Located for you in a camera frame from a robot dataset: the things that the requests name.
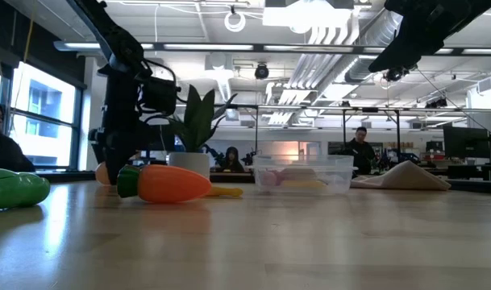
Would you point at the large window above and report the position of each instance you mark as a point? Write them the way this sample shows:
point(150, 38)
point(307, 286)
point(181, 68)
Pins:
point(43, 92)

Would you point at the long ceiling light strip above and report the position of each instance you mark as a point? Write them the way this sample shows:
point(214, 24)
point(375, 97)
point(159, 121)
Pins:
point(209, 47)

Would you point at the green toy pea pod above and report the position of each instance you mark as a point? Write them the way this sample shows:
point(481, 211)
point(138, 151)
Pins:
point(15, 189)

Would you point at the pink toy fruit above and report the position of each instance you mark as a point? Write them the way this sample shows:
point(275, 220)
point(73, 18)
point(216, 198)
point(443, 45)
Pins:
point(269, 178)

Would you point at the white plant pot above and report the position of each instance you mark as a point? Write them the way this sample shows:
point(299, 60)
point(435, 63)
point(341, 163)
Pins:
point(188, 163)

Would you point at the small yellow toy vegetable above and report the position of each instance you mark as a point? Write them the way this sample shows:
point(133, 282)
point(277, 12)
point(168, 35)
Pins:
point(229, 191)

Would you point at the beige cloth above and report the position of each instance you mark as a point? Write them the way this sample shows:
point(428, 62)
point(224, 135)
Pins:
point(402, 175)

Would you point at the silver ceiling duct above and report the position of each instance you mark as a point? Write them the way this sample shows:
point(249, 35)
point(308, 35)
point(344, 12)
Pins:
point(374, 40)

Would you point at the orange toy carrot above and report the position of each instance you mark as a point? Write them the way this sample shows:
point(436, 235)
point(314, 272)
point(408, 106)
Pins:
point(168, 184)

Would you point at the person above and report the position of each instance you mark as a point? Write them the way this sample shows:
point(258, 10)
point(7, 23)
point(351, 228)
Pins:
point(361, 155)
point(231, 163)
point(5, 155)

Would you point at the clear plastic tupperware container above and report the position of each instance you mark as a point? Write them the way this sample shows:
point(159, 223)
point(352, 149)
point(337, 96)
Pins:
point(338, 177)

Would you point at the peach toy fruit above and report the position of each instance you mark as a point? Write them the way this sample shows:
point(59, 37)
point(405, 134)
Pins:
point(101, 175)

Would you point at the black metal gantry frame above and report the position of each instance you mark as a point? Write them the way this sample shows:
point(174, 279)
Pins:
point(245, 106)
point(370, 109)

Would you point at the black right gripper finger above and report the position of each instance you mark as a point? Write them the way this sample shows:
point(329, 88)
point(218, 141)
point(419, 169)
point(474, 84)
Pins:
point(418, 50)
point(394, 46)

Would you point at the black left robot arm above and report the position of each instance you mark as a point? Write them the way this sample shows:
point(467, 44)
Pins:
point(116, 40)

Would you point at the green succulent plant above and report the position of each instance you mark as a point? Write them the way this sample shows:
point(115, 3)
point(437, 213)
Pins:
point(198, 121)

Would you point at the black computer monitor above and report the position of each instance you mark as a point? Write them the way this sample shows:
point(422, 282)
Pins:
point(164, 141)
point(467, 143)

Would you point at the yellow toy banana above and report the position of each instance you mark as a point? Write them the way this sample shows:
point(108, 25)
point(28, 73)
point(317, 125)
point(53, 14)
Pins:
point(303, 184)

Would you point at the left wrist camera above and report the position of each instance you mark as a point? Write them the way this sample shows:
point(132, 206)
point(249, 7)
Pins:
point(160, 96)

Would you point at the black ceiling-mounted device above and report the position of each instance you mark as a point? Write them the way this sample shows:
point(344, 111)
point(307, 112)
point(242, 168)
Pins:
point(395, 75)

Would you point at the black ceiling camera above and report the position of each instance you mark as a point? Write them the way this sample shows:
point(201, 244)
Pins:
point(261, 71)

